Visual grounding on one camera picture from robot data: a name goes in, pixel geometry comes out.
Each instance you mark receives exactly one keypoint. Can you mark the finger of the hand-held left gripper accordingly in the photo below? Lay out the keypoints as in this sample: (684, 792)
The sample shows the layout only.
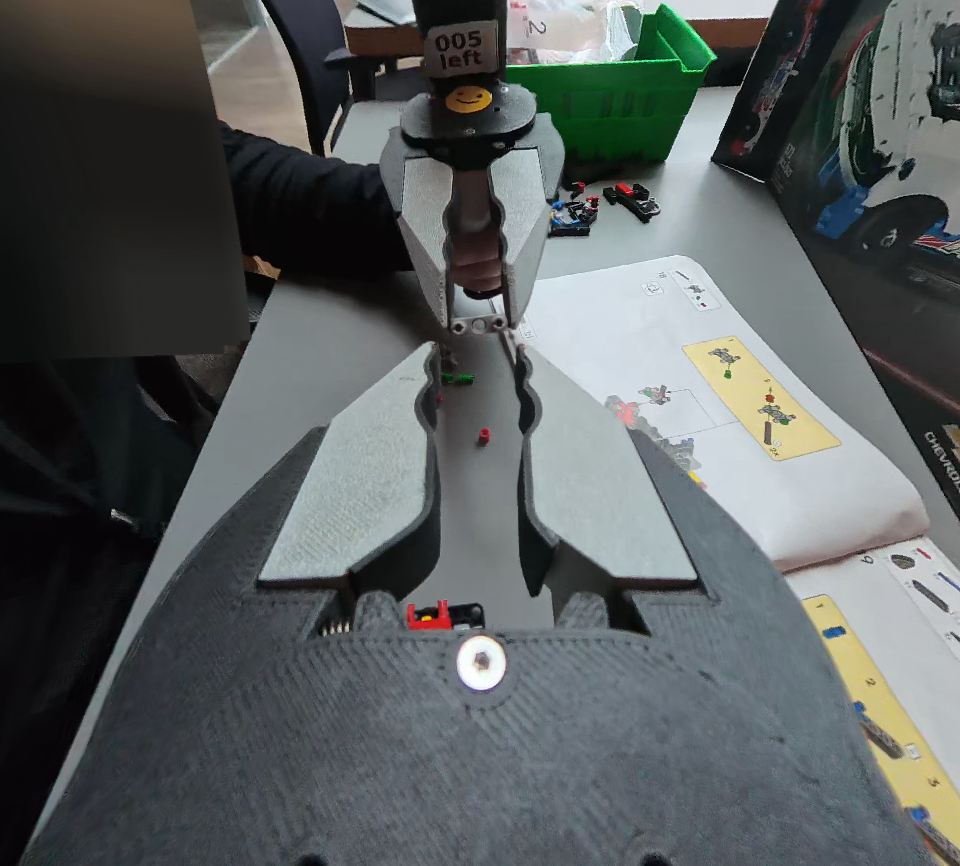
(420, 206)
(525, 206)

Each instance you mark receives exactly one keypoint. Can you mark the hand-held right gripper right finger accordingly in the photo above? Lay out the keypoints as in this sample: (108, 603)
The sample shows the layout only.
(600, 499)

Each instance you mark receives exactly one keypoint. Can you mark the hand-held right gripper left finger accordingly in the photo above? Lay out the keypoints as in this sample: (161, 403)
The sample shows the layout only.
(360, 484)

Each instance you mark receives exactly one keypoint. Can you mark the light grey lego connector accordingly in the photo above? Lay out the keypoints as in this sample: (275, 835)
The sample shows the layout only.
(476, 325)

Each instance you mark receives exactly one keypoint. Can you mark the person's left forearm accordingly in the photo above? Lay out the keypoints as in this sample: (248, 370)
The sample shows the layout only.
(300, 206)

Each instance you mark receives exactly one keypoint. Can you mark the pile of small lego pieces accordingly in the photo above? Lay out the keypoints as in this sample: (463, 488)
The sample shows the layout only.
(574, 214)

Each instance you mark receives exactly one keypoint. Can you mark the black lego beam red end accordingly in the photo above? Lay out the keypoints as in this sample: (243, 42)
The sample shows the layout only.
(634, 199)

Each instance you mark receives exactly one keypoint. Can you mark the green lego pin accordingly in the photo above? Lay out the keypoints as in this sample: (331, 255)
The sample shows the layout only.
(457, 379)

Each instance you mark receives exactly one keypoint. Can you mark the black red lego assembly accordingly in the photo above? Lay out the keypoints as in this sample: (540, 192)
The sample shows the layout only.
(427, 615)

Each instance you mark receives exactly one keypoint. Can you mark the lego set box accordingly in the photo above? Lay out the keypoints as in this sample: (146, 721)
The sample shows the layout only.
(862, 131)

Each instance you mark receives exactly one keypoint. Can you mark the person's left hand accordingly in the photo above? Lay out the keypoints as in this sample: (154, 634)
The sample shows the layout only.
(476, 266)

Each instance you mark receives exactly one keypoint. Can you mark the grey plastic pouch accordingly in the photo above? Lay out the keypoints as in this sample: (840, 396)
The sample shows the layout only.
(382, 0)

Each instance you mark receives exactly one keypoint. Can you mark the green plastic bin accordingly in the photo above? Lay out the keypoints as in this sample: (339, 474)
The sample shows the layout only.
(622, 109)

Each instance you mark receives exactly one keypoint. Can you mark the black office chair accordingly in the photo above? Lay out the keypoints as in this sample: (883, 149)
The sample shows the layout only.
(285, 4)

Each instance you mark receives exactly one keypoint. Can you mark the thick open instruction booklet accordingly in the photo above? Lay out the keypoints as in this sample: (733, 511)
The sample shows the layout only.
(825, 506)

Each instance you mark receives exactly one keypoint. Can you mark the person's black clothing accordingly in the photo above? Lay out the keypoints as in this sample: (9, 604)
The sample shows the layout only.
(75, 506)

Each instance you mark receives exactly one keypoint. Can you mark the flat instruction booklet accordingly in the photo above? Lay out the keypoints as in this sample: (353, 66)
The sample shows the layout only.
(862, 656)

